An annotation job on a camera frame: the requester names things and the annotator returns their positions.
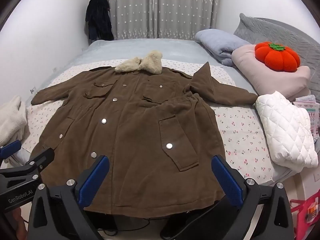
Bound brown coat with fur collar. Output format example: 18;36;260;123
31;63;257;218

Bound dark hanging clothes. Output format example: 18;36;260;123
85;0;114;41

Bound cream fleece garment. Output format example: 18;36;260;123
0;95;27;146

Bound cherry print bed cover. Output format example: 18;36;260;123
22;59;274;184

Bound white quilted folded garment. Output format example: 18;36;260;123
254;91;318;173

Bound printed paper box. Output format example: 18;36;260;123
293;95;319;141

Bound light blue bed sheet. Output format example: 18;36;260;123
15;38;296;183

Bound pink pillow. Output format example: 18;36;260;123
232;44;311;101

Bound red pumpkin plush cushion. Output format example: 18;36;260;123
254;42;300;73

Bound grey dotted curtain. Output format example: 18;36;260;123
108;0;220;40

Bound folded lavender blanket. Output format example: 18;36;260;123
195;29;249;67

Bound grey quilted headboard cover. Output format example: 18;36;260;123
234;13;319;101

